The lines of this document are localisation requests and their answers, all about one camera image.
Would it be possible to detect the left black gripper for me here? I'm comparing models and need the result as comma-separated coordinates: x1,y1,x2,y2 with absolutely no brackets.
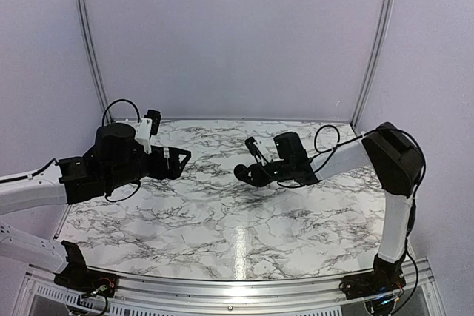
105,146,191,191

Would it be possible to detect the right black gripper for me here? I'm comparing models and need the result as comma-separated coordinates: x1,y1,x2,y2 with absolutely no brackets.
238,159,293,188

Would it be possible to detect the black round charging case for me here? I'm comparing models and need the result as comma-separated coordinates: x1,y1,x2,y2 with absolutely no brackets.
233,164,253,184

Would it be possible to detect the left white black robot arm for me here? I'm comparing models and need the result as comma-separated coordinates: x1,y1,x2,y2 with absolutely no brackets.
1,119,191,290

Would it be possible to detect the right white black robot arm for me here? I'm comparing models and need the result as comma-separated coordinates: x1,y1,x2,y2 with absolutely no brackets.
233,122,426,292

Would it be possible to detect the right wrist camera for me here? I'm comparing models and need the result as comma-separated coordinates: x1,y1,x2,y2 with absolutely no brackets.
244,137,273,165

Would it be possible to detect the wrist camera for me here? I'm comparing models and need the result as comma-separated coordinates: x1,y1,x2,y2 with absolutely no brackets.
244,137,273,165
135,109,161,154

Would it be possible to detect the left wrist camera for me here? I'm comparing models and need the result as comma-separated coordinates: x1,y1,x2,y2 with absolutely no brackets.
135,109,161,154

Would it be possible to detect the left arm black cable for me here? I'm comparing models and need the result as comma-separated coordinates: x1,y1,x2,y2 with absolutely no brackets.
101,98,141,128

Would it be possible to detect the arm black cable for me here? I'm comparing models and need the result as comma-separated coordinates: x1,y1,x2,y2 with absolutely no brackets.
101,98,141,128
313,125,341,154

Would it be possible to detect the left corner aluminium post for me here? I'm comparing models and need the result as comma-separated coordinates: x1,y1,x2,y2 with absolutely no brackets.
76,0,112,123

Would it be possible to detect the corner aluminium post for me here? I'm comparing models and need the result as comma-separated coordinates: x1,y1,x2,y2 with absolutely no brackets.
76,0,112,123
350,0,394,130

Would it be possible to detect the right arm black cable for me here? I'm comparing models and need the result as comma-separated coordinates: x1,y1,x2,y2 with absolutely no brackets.
313,125,341,154

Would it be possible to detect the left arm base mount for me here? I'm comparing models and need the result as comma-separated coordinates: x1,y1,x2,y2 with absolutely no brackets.
54,241,119,297

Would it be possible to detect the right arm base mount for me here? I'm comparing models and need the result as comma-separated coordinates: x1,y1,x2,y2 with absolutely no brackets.
339,254,407,300

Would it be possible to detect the aluminium front rail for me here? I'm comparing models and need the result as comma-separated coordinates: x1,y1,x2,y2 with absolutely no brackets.
21,267,438,316

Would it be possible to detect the right corner aluminium post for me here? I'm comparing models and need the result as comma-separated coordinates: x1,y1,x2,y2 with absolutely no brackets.
350,0,394,130

